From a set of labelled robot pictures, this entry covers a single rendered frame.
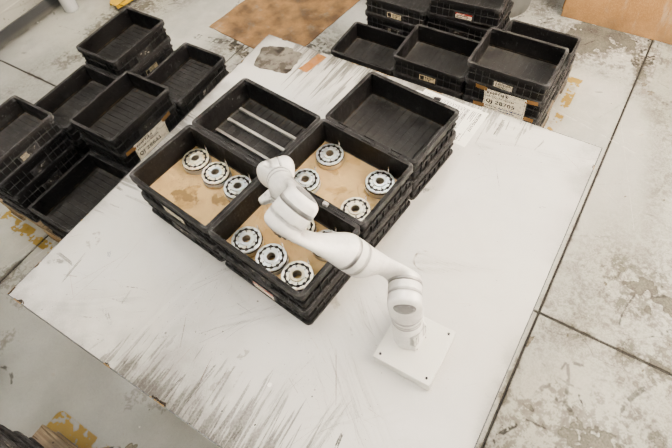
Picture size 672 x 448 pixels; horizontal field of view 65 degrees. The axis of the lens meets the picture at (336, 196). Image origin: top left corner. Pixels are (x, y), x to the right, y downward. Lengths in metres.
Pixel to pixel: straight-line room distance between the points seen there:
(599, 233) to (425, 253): 1.26
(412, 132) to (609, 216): 1.32
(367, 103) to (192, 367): 1.16
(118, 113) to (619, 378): 2.61
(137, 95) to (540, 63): 2.05
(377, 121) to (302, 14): 2.10
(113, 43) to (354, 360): 2.36
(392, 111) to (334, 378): 1.02
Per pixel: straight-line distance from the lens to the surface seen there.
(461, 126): 2.24
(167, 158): 2.06
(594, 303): 2.73
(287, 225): 1.15
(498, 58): 2.90
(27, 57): 4.52
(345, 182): 1.89
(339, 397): 1.69
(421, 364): 1.67
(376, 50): 3.27
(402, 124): 2.06
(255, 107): 2.20
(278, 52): 2.62
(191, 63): 3.24
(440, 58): 3.04
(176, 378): 1.82
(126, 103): 2.96
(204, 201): 1.94
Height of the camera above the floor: 2.33
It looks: 54 degrees down
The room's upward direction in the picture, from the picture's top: 8 degrees counter-clockwise
